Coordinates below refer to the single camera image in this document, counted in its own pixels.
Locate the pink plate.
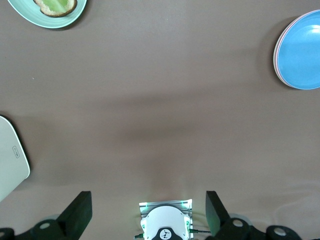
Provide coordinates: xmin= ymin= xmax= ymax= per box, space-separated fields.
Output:
xmin=274 ymin=9 xmax=320 ymax=90

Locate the toasted bread slice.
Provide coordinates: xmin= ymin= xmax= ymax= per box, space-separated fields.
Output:
xmin=33 ymin=0 xmax=78 ymax=18

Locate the black base cable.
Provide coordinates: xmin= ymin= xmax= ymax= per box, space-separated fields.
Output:
xmin=187 ymin=227 xmax=212 ymax=235

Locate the blue plate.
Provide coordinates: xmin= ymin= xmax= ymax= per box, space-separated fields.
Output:
xmin=275 ymin=9 xmax=320 ymax=90

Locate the brown table cover cloth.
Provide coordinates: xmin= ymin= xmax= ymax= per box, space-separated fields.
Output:
xmin=0 ymin=0 xmax=320 ymax=240

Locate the beige toaster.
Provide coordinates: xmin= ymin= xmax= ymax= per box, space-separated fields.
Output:
xmin=0 ymin=115 xmax=31 ymax=203

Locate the green plate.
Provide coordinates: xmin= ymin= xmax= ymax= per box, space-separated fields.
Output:
xmin=6 ymin=0 xmax=88 ymax=29

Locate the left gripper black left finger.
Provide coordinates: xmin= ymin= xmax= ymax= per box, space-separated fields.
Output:
xmin=0 ymin=191 xmax=93 ymax=240

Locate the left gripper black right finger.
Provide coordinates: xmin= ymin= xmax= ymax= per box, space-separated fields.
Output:
xmin=204 ymin=190 xmax=302 ymax=240

